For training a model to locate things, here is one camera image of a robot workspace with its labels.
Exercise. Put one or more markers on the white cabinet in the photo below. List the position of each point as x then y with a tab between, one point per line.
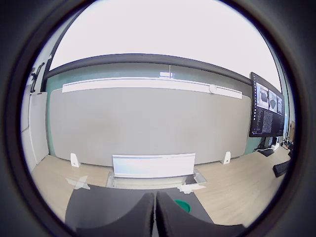
37	128

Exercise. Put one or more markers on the dark grey mat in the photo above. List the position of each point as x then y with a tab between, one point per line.
98	202

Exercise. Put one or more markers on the long white light bar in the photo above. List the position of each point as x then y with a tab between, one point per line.
123	85

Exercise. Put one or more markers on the black computer monitor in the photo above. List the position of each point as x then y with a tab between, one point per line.
264	118

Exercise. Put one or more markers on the round green lid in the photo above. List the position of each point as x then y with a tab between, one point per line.
184	205

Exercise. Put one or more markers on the black keyboard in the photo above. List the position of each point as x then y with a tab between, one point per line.
281	169

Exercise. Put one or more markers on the grey desk partition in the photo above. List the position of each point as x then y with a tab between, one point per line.
148	123

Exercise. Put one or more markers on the white partition bracket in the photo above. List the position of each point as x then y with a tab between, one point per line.
74	161
226	159

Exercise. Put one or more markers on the white tape strip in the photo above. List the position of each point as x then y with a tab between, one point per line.
190	188
84	178
69	180

